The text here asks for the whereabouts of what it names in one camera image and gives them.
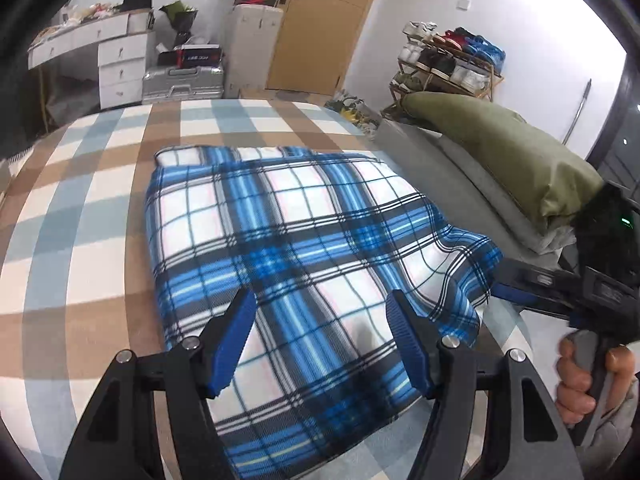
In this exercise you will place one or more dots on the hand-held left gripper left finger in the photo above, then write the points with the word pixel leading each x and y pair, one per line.
pixel 235 340

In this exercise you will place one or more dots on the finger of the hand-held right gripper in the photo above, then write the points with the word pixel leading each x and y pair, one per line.
pixel 540 275
pixel 530 301

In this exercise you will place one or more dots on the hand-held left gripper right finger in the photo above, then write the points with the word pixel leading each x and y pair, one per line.
pixel 407 345

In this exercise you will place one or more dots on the blue plaid shirt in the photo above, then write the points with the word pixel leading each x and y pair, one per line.
pixel 300 240

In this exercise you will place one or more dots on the person's right forearm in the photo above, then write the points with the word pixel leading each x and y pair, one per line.
pixel 617 420

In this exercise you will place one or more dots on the person's right hand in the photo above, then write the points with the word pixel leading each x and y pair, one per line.
pixel 575 390

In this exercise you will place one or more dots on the grey bedding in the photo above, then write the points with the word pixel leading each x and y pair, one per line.
pixel 460 185

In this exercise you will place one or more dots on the olive green pillow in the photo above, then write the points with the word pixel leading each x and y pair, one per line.
pixel 500 150

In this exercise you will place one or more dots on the metal pole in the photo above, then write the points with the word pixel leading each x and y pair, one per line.
pixel 580 107

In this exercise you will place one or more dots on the checkered bed sheet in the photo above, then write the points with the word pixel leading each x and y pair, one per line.
pixel 90 210

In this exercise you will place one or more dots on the wooden shoe rack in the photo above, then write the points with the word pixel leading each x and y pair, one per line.
pixel 450 67

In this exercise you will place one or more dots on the pile of shoes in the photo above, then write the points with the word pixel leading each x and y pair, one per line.
pixel 355 112

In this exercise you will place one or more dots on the silver suitcase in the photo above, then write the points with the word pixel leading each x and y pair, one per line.
pixel 180 85

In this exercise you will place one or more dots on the white plastic drawer cabinet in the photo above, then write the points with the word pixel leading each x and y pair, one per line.
pixel 250 50

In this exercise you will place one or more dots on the white drawer desk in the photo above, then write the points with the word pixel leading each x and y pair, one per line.
pixel 120 60

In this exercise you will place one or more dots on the wooden door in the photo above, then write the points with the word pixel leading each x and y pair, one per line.
pixel 325 35

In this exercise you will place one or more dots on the green wrapped bouquet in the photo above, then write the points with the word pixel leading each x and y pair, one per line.
pixel 177 12

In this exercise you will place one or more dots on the pile of desk clutter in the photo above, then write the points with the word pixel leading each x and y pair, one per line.
pixel 95 12

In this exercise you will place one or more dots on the white wall switch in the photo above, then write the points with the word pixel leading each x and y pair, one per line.
pixel 464 5

